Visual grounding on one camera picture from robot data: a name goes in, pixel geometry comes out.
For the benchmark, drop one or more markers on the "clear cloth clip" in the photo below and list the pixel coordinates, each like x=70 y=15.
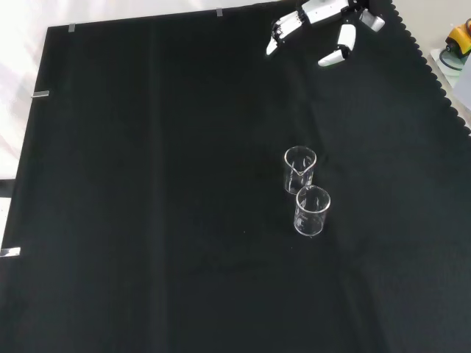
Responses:
x=72 y=27
x=40 y=94
x=11 y=252
x=219 y=12

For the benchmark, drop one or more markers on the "black bench cloth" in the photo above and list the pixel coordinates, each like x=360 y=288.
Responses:
x=147 y=184

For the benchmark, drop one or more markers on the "yellow stop button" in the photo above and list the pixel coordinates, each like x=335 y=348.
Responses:
x=460 y=36

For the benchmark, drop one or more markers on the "pale board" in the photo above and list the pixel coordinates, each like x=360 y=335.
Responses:
x=436 y=55

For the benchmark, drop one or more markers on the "grey box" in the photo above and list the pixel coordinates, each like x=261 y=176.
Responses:
x=464 y=84

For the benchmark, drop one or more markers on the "clear glass beaker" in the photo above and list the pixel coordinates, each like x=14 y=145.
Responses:
x=305 y=220
x=294 y=176

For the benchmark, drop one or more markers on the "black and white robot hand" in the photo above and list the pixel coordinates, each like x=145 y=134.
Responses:
x=324 y=11

